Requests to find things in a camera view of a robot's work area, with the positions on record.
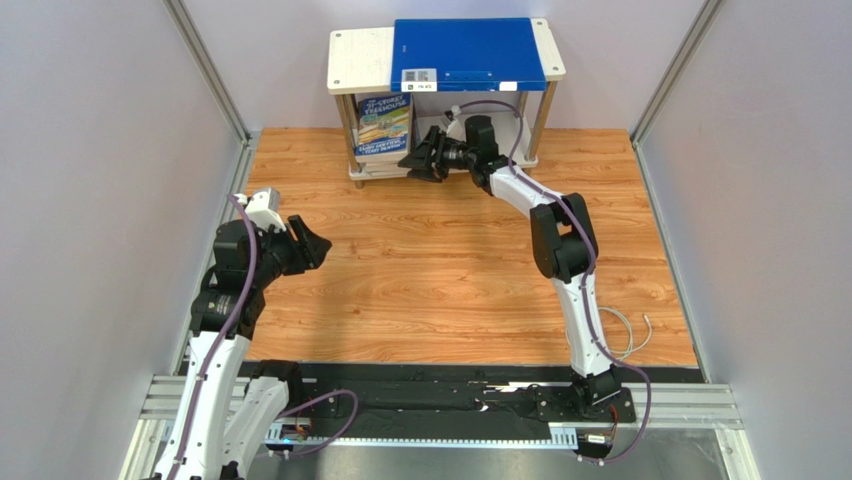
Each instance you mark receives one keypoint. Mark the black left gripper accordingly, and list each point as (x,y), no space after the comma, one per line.
(308,251)

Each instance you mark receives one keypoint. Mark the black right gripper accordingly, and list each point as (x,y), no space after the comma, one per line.
(438,153)

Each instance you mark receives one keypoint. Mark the blue 91-Storey Treehouse book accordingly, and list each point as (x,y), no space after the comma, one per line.
(384,125)

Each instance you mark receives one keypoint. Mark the Three Days to See book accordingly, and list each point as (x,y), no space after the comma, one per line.
(387,159)

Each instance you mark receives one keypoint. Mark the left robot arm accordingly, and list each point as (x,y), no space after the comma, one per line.
(210,439)

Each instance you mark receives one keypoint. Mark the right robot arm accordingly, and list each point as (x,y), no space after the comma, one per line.
(563,245)

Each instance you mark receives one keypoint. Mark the white two-tier shelf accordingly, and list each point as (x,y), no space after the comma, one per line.
(359,63)

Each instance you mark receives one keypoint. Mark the blue file folder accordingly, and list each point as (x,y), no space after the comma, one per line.
(465,55)

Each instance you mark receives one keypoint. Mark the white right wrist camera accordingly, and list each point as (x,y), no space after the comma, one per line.
(452,113)

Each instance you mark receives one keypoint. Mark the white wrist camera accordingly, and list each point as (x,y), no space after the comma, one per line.
(262,209)
(452,113)

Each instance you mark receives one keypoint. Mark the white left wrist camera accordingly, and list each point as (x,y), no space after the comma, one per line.
(262,209)

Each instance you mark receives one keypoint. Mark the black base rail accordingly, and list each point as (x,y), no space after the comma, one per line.
(449,402)

